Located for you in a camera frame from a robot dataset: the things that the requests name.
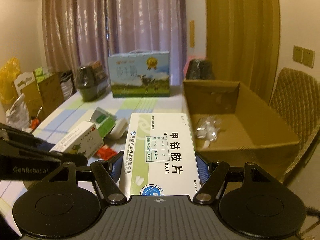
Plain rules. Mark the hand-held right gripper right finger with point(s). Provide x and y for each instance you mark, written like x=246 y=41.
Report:
x=202 y=165

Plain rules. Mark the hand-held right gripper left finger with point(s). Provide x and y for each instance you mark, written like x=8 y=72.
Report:
x=116 y=165

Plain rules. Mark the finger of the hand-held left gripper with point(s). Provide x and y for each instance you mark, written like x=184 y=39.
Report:
x=75 y=158

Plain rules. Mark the white orange medicine box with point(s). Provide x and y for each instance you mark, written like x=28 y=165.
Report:
x=80 y=137

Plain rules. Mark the white plug charger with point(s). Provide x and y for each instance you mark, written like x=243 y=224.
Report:
x=120 y=130

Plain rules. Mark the white green medicine box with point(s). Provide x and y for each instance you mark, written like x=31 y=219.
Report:
x=160 y=155

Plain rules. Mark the brown cardboard box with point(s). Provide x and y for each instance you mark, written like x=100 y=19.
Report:
x=250 y=135

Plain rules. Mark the small red packet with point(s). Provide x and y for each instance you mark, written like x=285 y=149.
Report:
x=106 y=152

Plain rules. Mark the plastic wrapped white square item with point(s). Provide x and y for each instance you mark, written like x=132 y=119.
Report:
x=210 y=130

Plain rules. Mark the small orange ornament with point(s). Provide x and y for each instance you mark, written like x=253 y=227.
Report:
x=34 y=123

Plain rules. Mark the green carton box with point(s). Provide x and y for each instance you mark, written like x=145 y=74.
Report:
x=102 y=121

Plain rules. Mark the white plastic bag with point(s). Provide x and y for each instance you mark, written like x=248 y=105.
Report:
x=17 y=115

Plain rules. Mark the thin pen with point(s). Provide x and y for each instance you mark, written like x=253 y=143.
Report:
x=38 y=113

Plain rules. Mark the tall brown cardboard carton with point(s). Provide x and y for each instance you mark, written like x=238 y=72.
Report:
x=47 y=92

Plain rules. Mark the grey white bag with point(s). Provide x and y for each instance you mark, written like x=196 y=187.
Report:
x=66 y=85

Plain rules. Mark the dark pot in plastic wrap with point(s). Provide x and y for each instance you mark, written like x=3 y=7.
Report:
x=200 y=70
x=86 y=85

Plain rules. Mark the white scalloped paper box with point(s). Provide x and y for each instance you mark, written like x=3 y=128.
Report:
x=22 y=80

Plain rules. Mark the yellow plastic bag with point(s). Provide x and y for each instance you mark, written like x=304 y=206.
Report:
x=10 y=80

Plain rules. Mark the milk carton gift box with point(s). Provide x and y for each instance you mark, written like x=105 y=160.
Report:
x=140 y=80

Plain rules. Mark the green tissue pack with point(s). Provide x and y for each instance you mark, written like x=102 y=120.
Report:
x=41 y=72

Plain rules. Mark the chair with quilted cover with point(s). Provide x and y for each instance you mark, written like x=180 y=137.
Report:
x=292 y=100

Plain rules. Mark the wooden door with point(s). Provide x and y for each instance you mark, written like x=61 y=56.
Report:
x=237 y=30

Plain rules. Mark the mauve curtain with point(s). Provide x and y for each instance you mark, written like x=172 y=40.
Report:
x=125 y=17

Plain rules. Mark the yellow wall hanging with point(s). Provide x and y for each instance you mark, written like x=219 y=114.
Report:
x=191 y=35

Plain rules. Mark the wall socket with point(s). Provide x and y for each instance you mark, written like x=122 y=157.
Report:
x=298 y=54
x=308 y=57

